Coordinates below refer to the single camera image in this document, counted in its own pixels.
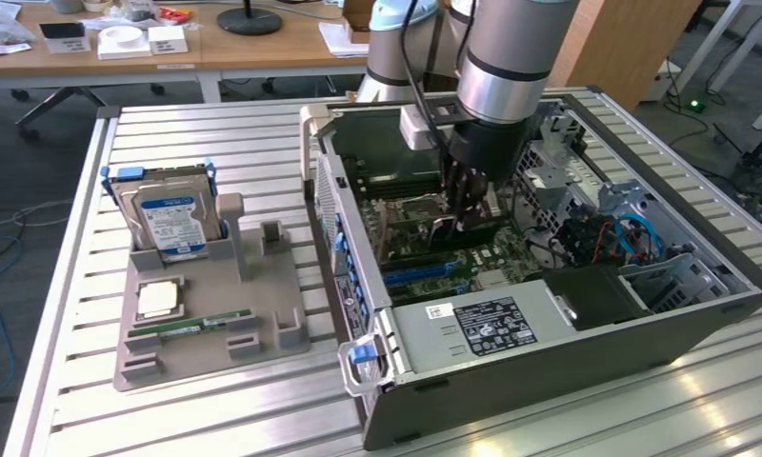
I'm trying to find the grey parts rack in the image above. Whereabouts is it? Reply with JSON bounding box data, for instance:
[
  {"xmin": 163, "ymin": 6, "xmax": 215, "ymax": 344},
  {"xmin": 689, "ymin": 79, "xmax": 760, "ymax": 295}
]
[{"xmin": 112, "ymin": 192, "xmax": 314, "ymax": 392}]

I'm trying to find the clear plastic bag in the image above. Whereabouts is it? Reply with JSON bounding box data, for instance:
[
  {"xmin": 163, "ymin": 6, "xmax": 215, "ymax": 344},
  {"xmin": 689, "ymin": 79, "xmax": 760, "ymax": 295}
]
[{"xmin": 0, "ymin": 0, "xmax": 39, "ymax": 44}]

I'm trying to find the brown cardboard box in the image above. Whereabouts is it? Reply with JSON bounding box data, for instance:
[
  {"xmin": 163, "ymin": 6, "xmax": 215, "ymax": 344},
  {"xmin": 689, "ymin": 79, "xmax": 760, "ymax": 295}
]
[{"xmin": 342, "ymin": 0, "xmax": 382, "ymax": 32}]

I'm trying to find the graphics card with metal bracket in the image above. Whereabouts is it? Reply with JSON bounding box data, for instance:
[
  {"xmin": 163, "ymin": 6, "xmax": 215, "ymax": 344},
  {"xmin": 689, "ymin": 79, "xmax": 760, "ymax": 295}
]
[{"xmin": 373, "ymin": 197, "xmax": 503, "ymax": 256}]

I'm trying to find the wooden cabinet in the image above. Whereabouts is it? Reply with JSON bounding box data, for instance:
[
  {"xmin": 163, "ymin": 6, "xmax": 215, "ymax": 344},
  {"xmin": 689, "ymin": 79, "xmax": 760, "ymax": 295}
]
[{"xmin": 549, "ymin": 0, "xmax": 704, "ymax": 110}]

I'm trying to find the white tape roll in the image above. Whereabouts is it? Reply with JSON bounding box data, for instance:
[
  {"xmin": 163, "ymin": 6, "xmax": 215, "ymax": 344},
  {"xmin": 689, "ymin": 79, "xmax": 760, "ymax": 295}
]
[{"xmin": 99, "ymin": 26, "xmax": 146, "ymax": 49}]

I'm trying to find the metal disk bay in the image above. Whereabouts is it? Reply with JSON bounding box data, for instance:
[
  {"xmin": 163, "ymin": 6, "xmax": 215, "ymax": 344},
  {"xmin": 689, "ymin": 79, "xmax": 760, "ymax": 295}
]
[{"xmin": 618, "ymin": 254, "xmax": 736, "ymax": 315}]

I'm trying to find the green motherboard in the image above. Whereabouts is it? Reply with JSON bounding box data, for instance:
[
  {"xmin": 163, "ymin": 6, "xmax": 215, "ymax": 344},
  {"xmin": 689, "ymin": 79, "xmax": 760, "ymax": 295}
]
[{"xmin": 349, "ymin": 169, "xmax": 552, "ymax": 308}]

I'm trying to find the grey power supply unit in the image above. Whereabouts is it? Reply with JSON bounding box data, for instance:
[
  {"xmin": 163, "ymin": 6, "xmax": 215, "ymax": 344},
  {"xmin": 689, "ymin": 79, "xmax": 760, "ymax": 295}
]
[{"xmin": 386, "ymin": 279, "xmax": 577, "ymax": 375}]

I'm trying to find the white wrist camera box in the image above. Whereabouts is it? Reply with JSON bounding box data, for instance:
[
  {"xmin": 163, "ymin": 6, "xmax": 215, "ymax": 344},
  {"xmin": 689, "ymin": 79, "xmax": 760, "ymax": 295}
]
[{"xmin": 399, "ymin": 105, "xmax": 450, "ymax": 149}]

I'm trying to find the blue data wire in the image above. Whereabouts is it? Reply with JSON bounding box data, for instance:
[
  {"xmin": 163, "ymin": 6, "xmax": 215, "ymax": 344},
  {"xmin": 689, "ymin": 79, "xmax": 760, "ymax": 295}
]
[{"xmin": 612, "ymin": 214, "xmax": 668, "ymax": 266}]

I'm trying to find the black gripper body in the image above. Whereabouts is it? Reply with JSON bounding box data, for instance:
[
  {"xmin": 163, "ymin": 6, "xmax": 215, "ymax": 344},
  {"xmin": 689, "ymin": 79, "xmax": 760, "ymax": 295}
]
[{"xmin": 447, "ymin": 120, "xmax": 537, "ymax": 183}]

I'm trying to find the white labelled box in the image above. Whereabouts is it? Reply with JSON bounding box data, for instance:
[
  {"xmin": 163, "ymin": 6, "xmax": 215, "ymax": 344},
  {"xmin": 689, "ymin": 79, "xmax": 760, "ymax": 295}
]
[{"xmin": 146, "ymin": 25, "xmax": 188, "ymax": 56}]

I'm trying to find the black camera cable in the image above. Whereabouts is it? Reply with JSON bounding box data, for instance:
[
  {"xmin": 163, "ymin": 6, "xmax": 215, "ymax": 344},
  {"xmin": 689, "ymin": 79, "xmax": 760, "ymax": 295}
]
[{"xmin": 398, "ymin": 0, "xmax": 450, "ymax": 153}]

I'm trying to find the black wire connector cluster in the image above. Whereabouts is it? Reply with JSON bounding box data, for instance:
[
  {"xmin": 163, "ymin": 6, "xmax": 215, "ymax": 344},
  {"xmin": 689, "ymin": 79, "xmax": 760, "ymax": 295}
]
[{"xmin": 556, "ymin": 216, "xmax": 612, "ymax": 266}]

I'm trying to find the hard disk in blue caddy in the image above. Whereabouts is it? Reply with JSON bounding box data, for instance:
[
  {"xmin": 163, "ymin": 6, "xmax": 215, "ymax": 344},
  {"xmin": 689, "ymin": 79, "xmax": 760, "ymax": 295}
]
[{"xmin": 99, "ymin": 161, "xmax": 224, "ymax": 264}]

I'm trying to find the white paper stack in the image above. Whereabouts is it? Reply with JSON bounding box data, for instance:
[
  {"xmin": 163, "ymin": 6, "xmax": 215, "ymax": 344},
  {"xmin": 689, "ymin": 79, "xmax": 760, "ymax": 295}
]
[{"xmin": 319, "ymin": 21, "xmax": 374, "ymax": 57}]

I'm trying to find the flat white box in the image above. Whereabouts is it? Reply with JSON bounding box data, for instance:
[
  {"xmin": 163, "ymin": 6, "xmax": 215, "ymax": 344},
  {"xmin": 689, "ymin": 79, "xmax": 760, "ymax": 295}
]
[{"xmin": 96, "ymin": 40, "xmax": 152, "ymax": 61}]

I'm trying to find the black round lamp base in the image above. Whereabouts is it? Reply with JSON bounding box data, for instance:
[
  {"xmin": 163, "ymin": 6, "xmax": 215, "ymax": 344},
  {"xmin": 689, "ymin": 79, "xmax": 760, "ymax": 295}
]
[{"xmin": 216, "ymin": 0, "xmax": 286, "ymax": 35}]

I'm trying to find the blue expansion slot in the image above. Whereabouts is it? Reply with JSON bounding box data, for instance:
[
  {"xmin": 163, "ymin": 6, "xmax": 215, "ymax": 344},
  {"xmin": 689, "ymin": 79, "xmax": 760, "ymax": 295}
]
[{"xmin": 381, "ymin": 263, "xmax": 461, "ymax": 288}]

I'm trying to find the CPU socket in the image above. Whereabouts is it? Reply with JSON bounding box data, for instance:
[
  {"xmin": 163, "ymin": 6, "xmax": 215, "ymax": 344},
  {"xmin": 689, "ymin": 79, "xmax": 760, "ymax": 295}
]
[{"xmin": 398, "ymin": 194, "xmax": 446, "ymax": 223}]

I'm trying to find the silver CPU chip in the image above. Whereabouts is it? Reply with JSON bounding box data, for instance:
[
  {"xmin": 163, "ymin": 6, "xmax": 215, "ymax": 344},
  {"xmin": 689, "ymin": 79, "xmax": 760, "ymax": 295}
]
[{"xmin": 136, "ymin": 281, "xmax": 186, "ymax": 319}]

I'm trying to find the wooden desk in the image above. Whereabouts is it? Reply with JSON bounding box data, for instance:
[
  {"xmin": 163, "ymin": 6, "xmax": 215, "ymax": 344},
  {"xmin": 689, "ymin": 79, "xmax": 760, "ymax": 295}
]
[{"xmin": 0, "ymin": 0, "xmax": 552, "ymax": 91}]

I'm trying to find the green RAM stick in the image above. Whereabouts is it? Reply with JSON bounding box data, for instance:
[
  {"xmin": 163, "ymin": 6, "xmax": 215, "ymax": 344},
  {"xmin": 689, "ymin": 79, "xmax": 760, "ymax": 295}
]
[{"xmin": 131, "ymin": 309, "xmax": 254, "ymax": 337}]

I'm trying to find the open black PC case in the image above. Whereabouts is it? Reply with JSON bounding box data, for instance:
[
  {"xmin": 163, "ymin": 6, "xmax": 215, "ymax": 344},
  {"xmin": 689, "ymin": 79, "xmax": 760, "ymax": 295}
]
[{"xmin": 299, "ymin": 85, "xmax": 762, "ymax": 452}]

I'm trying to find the grey case handle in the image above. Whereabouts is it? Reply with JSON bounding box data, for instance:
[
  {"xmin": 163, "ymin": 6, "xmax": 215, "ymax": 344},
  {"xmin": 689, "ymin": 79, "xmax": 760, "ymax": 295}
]
[{"xmin": 335, "ymin": 331, "xmax": 393, "ymax": 397}]

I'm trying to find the black and white box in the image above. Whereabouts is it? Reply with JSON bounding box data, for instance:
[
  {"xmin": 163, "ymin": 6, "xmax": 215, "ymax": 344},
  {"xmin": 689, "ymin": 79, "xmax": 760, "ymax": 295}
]
[{"xmin": 40, "ymin": 22, "xmax": 92, "ymax": 55}]

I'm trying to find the metal drive cage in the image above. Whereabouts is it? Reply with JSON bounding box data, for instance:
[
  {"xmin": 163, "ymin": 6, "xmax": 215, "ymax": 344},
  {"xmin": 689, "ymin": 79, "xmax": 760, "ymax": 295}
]
[{"xmin": 517, "ymin": 97, "xmax": 612, "ymax": 225}]

